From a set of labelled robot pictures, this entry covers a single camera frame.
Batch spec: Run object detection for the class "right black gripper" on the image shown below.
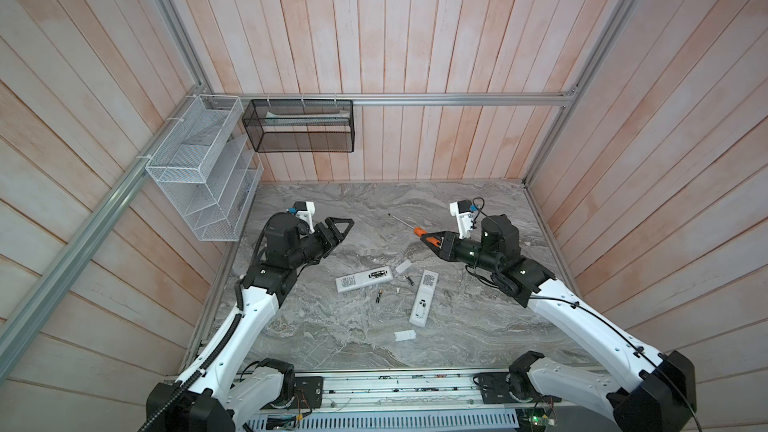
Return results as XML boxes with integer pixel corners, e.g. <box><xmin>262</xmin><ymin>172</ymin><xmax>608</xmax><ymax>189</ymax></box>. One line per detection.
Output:
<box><xmin>421</xmin><ymin>231</ymin><xmax>499</xmax><ymax>275</ymax></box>

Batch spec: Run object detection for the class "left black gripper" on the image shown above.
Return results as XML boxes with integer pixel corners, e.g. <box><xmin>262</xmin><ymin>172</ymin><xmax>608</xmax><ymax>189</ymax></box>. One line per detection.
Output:
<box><xmin>289</xmin><ymin>216</ymin><xmax>355</xmax><ymax>266</ymax></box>

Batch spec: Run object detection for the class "orange handled screwdriver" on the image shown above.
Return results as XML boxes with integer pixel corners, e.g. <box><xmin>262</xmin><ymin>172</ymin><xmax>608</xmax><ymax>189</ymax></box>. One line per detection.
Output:
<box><xmin>388</xmin><ymin>213</ymin><xmax>441</xmax><ymax>247</ymax></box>

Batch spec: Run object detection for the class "white battery cover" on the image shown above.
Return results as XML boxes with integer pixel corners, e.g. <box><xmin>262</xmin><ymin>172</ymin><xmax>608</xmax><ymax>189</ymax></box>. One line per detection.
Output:
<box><xmin>394</xmin><ymin>330</ymin><xmax>416</xmax><ymax>342</ymax></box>
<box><xmin>395</xmin><ymin>259</ymin><xmax>412</xmax><ymax>274</ymax></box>

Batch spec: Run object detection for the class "white remote control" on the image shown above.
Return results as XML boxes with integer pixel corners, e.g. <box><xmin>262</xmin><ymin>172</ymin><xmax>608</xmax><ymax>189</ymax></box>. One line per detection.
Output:
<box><xmin>335</xmin><ymin>266</ymin><xmax>393</xmax><ymax>293</ymax></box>
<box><xmin>409</xmin><ymin>270</ymin><xmax>439</xmax><ymax>328</ymax></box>

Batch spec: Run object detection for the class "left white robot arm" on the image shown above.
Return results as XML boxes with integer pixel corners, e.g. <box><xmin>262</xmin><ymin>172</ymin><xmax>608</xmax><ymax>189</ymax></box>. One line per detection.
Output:
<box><xmin>140</xmin><ymin>202</ymin><xmax>354</xmax><ymax>431</ymax></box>

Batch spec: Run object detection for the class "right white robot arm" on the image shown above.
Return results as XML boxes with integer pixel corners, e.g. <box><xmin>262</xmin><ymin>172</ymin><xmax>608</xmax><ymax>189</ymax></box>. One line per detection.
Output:
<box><xmin>414</xmin><ymin>215</ymin><xmax>698</xmax><ymax>431</ymax></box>

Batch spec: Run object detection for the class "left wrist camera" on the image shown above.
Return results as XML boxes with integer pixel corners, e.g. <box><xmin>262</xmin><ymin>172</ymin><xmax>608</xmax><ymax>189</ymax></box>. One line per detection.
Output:
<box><xmin>288</xmin><ymin>201</ymin><xmax>315</xmax><ymax>233</ymax></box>

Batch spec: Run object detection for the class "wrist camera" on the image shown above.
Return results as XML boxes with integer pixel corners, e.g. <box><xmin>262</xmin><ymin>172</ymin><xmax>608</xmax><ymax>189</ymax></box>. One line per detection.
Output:
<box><xmin>449</xmin><ymin>199</ymin><xmax>477</xmax><ymax>239</ymax></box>
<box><xmin>288</xmin><ymin>201</ymin><xmax>315</xmax><ymax>233</ymax></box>

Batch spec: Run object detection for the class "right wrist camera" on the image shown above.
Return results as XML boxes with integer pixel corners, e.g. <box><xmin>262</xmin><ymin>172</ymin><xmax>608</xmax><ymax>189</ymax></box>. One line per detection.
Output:
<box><xmin>449</xmin><ymin>199</ymin><xmax>477</xmax><ymax>239</ymax></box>

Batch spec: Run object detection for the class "black wire mesh basket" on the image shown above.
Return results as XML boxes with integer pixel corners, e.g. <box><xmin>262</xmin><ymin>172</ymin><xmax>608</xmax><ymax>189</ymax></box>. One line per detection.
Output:
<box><xmin>242</xmin><ymin>98</ymin><xmax>356</xmax><ymax>153</ymax></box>

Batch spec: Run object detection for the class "white wire mesh shelf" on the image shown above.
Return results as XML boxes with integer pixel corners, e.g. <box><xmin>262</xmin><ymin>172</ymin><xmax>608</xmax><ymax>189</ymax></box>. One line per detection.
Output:
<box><xmin>146</xmin><ymin>95</ymin><xmax>264</xmax><ymax>242</ymax></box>

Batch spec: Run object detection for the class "aluminium mounting rail front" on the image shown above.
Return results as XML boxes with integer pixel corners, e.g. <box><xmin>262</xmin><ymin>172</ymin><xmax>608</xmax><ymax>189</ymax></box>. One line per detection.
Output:
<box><xmin>149</xmin><ymin>367</ymin><xmax>652</xmax><ymax>418</ymax></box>

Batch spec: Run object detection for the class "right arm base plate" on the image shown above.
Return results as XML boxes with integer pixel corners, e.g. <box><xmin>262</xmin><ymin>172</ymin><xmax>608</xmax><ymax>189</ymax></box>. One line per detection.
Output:
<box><xmin>473</xmin><ymin>372</ymin><xmax>562</xmax><ymax>405</ymax></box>

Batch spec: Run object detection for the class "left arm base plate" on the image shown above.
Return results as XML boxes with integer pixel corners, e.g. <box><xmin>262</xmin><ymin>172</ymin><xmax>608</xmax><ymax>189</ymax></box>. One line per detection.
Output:
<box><xmin>261</xmin><ymin>375</ymin><xmax>324</xmax><ymax>411</ymax></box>

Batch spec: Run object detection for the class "aluminium frame bar back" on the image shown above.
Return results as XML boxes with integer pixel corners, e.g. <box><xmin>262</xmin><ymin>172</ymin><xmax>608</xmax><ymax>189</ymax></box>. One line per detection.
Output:
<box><xmin>234</xmin><ymin>92</ymin><xmax>576</xmax><ymax>107</ymax></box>

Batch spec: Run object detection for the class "aluminium frame bar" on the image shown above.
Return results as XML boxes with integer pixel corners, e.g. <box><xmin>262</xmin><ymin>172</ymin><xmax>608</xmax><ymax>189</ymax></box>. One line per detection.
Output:
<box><xmin>234</xmin><ymin>92</ymin><xmax>576</xmax><ymax>107</ymax></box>
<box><xmin>1</xmin><ymin>84</ymin><xmax>208</xmax><ymax>381</ymax></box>

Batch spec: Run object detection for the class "black corrugated cable conduit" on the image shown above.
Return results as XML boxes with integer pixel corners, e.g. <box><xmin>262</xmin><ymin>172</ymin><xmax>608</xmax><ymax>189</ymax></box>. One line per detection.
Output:
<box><xmin>137</xmin><ymin>311</ymin><xmax>244</xmax><ymax>432</ymax></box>

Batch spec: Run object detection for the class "aluminium frame bar left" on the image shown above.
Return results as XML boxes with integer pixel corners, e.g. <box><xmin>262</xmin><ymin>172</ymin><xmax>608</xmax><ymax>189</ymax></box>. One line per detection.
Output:
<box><xmin>1</xmin><ymin>84</ymin><xmax>208</xmax><ymax>381</ymax></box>

